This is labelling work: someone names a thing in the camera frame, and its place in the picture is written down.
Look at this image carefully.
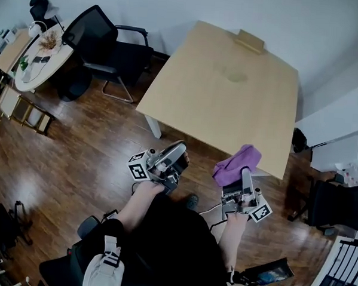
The black bag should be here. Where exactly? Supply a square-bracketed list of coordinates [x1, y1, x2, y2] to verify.
[291, 127, 309, 155]

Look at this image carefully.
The person's black shirt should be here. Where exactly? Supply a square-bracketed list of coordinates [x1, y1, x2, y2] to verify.
[98, 190, 240, 286]

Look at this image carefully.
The person's right forearm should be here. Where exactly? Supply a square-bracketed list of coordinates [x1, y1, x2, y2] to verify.
[216, 211, 251, 274]

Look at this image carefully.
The white strap pouch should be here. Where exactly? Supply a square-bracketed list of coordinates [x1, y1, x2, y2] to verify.
[82, 235, 127, 286]

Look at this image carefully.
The dark flat box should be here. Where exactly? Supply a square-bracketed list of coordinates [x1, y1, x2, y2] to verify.
[243, 255, 296, 286]

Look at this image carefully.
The green potted plant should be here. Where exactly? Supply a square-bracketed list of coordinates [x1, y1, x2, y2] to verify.
[16, 56, 30, 72]

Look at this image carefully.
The black and white strap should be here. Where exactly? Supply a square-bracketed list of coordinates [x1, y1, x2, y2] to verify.
[225, 269, 264, 286]

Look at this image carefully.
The purple cloth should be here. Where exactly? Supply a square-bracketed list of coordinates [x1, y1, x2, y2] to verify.
[212, 143, 262, 189]

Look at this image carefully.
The black metal rack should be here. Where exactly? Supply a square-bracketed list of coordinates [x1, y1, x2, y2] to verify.
[308, 235, 358, 286]

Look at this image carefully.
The dried brown plant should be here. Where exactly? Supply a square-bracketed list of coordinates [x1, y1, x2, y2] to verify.
[36, 29, 59, 53]

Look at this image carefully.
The black mesh office chair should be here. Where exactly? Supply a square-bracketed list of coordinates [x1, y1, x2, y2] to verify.
[58, 3, 157, 106]

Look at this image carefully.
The small wooden box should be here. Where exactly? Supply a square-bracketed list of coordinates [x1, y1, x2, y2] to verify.
[233, 28, 266, 54]

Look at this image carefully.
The white globe lamp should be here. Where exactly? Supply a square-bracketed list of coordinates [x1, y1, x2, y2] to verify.
[27, 20, 45, 39]

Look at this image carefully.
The person's left forearm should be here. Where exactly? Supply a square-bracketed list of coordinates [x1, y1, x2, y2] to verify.
[115, 179, 166, 236]

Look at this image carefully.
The black swivel office chair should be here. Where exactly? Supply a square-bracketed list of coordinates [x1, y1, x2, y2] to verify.
[286, 171, 358, 239]

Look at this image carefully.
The light wooden cabinet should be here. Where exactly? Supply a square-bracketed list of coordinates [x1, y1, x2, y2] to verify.
[0, 28, 30, 74]

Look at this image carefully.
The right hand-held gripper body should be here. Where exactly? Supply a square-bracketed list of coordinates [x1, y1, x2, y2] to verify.
[219, 184, 274, 225]

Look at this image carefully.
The white table leg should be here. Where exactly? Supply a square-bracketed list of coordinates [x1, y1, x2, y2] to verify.
[142, 113, 163, 139]

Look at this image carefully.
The black headrest office chair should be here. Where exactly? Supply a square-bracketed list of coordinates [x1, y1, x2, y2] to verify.
[28, 0, 60, 25]

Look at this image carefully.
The dark seat chair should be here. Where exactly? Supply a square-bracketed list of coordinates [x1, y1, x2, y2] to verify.
[38, 212, 107, 286]

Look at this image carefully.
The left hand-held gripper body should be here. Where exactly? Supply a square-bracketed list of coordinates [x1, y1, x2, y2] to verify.
[126, 147, 182, 197]

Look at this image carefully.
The wooden stool frame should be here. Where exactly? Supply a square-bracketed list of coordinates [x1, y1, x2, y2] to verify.
[9, 96, 56, 137]

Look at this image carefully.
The clear drinking glass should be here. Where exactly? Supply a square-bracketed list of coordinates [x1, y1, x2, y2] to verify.
[220, 65, 250, 84]

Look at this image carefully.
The dark grey shoe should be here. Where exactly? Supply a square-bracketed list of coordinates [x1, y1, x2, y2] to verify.
[185, 193, 200, 211]

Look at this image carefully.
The round white table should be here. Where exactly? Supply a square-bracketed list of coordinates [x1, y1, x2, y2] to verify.
[14, 20, 77, 95]

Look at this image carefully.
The white cabinet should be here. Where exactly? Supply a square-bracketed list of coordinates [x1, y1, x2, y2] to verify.
[310, 128, 358, 179]

